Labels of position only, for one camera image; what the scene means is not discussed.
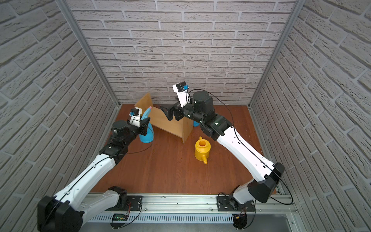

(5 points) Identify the light blue spray bottle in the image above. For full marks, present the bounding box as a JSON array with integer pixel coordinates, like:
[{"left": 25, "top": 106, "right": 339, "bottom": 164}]
[{"left": 139, "top": 106, "right": 155, "bottom": 144}]

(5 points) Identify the yellow watering can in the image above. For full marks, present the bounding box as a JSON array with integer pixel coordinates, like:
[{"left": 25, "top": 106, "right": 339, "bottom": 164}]
[{"left": 194, "top": 137, "right": 211, "bottom": 165}]

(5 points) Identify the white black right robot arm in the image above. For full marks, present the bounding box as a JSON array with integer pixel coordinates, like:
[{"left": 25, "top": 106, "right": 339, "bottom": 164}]
[{"left": 160, "top": 90, "right": 285, "bottom": 208}]

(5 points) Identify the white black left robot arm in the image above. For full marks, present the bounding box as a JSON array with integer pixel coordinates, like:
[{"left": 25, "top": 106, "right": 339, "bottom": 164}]
[{"left": 37, "top": 116, "right": 150, "bottom": 232}]

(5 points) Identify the light wooden shelf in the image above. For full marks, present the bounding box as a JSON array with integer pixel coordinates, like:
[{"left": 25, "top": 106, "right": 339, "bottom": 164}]
[{"left": 134, "top": 92, "right": 193, "bottom": 144}]

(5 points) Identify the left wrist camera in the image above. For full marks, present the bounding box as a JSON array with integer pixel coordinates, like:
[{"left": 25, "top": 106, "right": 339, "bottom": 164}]
[{"left": 129, "top": 107, "right": 142, "bottom": 128}]

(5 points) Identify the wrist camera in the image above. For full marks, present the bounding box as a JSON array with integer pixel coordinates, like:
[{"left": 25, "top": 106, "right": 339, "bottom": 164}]
[
  {"left": 173, "top": 81, "right": 190, "bottom": 107},
  {"left": 129, "top": 107, "right": 142, "bottom": 128}
]

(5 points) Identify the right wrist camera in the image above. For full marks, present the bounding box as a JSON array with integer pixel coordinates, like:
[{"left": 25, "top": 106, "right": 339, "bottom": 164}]
[{"left": 173, "top": 81, "right": 190, "bottom": 107}]

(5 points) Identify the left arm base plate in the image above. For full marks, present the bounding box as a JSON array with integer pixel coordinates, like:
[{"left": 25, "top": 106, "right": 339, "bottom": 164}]
[{"left": 107, "top": 195, "right": 143, "bottom": 211}]

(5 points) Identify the aluminium front rail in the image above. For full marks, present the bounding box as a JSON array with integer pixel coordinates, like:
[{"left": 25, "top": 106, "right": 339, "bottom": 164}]
[{"left": 83, "top": 193, "right": 299, "bottom": 215}]

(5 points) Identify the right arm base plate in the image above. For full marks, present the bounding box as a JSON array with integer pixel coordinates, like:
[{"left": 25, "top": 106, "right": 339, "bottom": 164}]
[{"left": 216, "top": 194, "right": 256, "bottom": 213}]

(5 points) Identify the perforated grey cable duct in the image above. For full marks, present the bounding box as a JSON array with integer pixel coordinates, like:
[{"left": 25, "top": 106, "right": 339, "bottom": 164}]
[{"left": 88, "top": 213, "right": 233, "bottom": 224}]

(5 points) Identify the left aluminium corner post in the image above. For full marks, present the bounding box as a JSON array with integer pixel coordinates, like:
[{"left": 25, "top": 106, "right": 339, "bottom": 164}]
[{"left": 56, "top": 0, "right": 121, "bottom": 109}]

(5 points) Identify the aluminium corner post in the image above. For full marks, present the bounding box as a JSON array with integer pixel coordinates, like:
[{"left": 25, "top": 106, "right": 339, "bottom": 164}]
[
  {"left": 56, "top": 0, "right": 121, "bottom": 109},
  {"left": 248, "top": 0, "right": 306, "bottom": 110}
]

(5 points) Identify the right aluminium corner post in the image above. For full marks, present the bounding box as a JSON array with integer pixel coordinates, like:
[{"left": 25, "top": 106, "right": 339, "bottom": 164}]
[{"left": 248, "top": 0, "right": 306, "bottom": 110}]

